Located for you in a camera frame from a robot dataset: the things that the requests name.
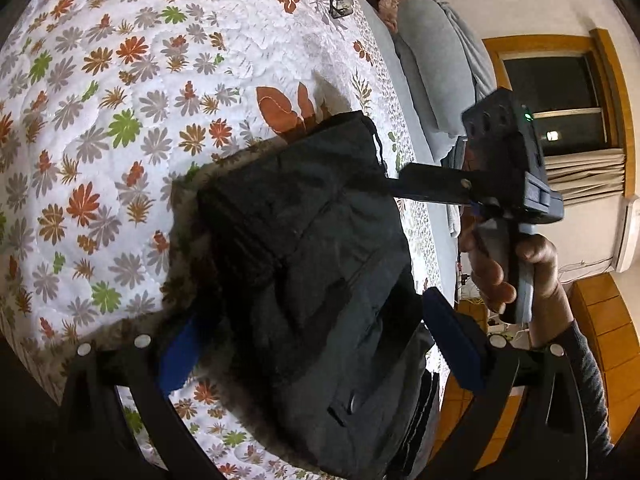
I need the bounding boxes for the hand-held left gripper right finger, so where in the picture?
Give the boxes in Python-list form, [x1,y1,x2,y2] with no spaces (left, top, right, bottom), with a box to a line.
[421,287,589,480]

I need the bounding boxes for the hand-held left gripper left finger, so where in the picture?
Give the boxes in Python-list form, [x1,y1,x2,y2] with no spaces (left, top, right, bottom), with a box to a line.
[54,316,222,480]

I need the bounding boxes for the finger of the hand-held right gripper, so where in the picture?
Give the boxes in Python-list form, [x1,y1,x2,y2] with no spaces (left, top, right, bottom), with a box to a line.
[386,161,476,207]

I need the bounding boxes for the black pants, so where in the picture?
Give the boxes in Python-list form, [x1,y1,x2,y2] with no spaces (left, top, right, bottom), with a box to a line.
[167,110,444,480]

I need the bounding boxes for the person's right forearm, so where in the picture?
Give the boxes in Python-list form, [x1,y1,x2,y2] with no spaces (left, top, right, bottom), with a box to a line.
[526,280,616,462]

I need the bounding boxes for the beige curtain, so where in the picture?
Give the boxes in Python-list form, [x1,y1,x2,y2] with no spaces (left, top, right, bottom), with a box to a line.
[541,149,629,207]

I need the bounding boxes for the wooden framed window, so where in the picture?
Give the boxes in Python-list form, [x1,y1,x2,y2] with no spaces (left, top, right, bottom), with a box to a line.
[481,29,628,162]

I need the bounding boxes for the grey-blue folded blanket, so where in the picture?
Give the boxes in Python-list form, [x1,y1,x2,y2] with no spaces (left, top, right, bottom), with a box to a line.
[435,0,498,111]

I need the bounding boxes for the grey-blue pillow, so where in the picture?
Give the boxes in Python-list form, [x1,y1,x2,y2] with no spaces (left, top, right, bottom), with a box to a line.
[392,0,481,137]

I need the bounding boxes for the white air conditioner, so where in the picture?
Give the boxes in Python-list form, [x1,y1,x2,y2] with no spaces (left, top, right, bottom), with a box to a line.
[612,196,640,274]

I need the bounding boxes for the blue bed sheet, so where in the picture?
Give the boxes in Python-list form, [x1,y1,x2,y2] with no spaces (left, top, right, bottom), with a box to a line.
[356,0,464,288]

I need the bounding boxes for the white floral quilt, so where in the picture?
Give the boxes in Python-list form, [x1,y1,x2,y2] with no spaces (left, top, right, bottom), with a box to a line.
[0,0,462,480]

